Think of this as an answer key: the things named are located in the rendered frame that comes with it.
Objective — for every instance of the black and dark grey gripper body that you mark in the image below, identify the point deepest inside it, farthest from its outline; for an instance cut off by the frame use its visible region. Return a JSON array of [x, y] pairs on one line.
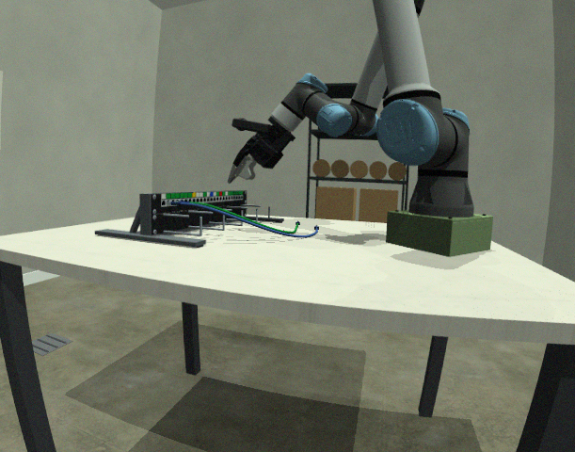
[[270, 146]]

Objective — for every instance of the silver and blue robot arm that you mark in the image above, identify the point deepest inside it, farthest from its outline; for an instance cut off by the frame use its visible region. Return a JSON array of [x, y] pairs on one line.
[[412, 128]]

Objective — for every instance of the dark grey port rack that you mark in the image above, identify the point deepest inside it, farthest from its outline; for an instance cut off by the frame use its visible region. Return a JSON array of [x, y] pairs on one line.
[[153, 228]]

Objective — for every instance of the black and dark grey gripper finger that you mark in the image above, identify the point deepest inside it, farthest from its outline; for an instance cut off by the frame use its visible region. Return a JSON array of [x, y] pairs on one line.
[[251, 170], [241, 164]]

